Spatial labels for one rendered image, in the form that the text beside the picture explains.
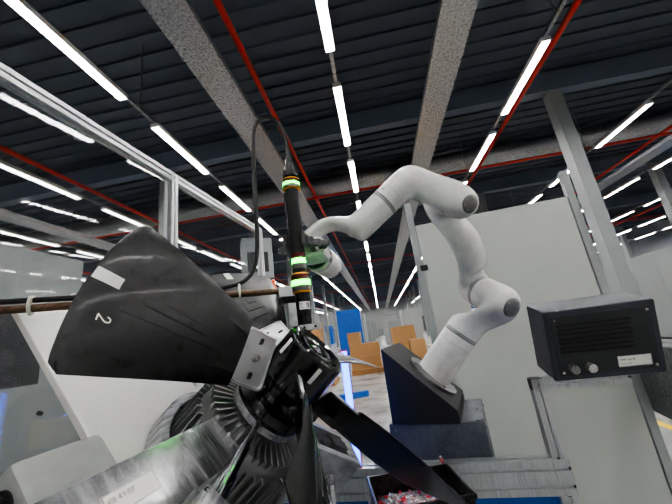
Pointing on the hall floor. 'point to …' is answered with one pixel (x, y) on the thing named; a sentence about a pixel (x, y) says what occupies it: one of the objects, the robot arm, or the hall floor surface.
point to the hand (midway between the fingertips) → (296, 241)
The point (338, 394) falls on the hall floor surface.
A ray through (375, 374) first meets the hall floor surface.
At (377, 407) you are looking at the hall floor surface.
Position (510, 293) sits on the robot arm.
